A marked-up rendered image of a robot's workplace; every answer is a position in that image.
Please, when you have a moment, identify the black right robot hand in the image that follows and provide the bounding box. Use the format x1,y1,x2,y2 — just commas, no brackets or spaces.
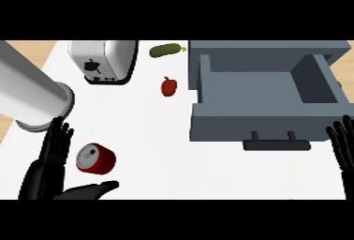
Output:
325,114,354,201

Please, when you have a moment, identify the green cucumber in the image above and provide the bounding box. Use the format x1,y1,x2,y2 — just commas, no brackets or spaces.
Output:
148,42,183,59

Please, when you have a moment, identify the dark drawer handle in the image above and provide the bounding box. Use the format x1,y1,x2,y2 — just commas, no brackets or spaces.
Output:
242,129,313,152

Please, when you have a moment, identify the red can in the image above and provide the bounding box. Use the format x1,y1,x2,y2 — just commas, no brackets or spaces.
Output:
76,142,118,175

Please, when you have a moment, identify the grey cabinet body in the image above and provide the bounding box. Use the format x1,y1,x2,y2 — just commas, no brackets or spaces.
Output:
188,40,353,92

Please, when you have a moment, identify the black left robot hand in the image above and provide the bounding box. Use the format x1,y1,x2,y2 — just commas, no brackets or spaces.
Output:
17,116,121,201

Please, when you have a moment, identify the large white cylinder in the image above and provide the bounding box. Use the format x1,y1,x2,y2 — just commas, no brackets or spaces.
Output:
0,40,77,133

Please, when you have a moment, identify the grey open drawer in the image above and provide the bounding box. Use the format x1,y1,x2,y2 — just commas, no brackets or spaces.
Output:
188,53,354,143

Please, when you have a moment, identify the silver toaster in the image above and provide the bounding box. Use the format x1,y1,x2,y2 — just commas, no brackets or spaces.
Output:
68,40,140,86

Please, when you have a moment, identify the red bell pepper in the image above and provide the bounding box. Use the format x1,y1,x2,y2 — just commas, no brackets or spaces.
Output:
161,76,179,98

